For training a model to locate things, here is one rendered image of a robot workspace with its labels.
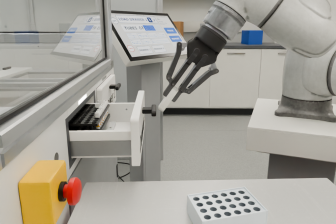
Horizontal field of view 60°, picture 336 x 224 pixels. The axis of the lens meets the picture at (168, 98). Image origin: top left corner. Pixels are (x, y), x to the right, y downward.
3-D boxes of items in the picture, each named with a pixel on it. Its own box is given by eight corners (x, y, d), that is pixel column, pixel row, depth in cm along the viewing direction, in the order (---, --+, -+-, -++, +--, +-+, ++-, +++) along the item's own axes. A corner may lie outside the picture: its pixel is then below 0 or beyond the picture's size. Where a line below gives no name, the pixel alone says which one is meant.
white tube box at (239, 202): (243, 202, 60) (244, 186, 59) (266, 229, 52) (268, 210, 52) (186, 211, 57) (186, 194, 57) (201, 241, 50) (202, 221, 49)
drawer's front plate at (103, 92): (116, 100, 122) (115, 74, 119) (103, 122, 93) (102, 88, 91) (111, 100, 121) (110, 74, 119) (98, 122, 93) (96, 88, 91)
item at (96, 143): (138, 121, 89) (138, 102, 88) (132, 157, 64) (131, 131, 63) (6, 122, 88) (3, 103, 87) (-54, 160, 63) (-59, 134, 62)
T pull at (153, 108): (156, 108, 79) (156, 103, 79) (156, 117, 72) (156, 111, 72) (143, 109, 79) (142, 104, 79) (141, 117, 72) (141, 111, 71)
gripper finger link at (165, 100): (176, 88, 73) (173, 87, 73) (160, 110, 74) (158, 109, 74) (175, 86, 76) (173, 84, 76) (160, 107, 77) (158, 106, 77)
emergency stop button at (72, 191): (84, 195, 46) (82, 172, 45) (77, 210, 42) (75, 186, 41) (65, 195, 46) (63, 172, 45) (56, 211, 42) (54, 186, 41)
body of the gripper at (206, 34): (225, 41, 76) (204, 70, 77) (199, 22, 74) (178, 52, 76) (233, 43, 68) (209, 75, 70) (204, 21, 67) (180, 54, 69)
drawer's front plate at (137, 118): (145, 124, 91) (144, 90, 89) (139, 167, 63) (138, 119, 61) (139, 124, 91) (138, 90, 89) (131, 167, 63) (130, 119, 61)
